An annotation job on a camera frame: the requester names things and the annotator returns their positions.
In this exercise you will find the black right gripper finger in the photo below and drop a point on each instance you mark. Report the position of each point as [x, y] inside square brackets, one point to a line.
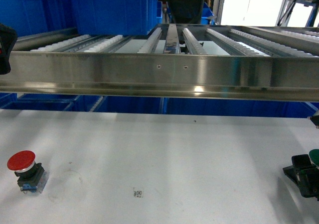
[304, 174]

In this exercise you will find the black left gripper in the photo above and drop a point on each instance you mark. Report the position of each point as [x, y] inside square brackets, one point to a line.
[8, 38]

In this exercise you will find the green mushroom push button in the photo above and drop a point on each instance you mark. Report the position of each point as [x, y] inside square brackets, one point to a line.
[314, 157]

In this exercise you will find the red mushroom push button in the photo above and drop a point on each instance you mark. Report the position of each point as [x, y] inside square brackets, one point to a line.
[32, 177]

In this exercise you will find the blue bin under shelf left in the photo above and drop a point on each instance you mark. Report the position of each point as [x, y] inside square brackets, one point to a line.
[42, 102]

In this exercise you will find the blue bin under shelf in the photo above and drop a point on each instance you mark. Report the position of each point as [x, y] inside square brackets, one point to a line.
[42, 102]
[248, 108]

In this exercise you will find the blue plastic bin on shelf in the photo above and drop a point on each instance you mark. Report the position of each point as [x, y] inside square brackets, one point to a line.
[115, 17]

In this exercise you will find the stainless steel roller shelf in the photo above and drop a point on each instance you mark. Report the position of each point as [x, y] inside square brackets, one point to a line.
[174, 60]

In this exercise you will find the blue bin under shelf right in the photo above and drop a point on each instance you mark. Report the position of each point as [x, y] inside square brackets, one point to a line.
[248, 108]

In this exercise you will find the large blue bin far left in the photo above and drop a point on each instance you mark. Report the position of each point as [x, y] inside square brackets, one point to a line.
[30, 17]

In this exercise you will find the small QR code sticker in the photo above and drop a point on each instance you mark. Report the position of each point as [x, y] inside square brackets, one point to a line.
[138, 193]

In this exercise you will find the black office chair back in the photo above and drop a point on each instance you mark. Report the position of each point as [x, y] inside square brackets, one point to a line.
[186, 11]

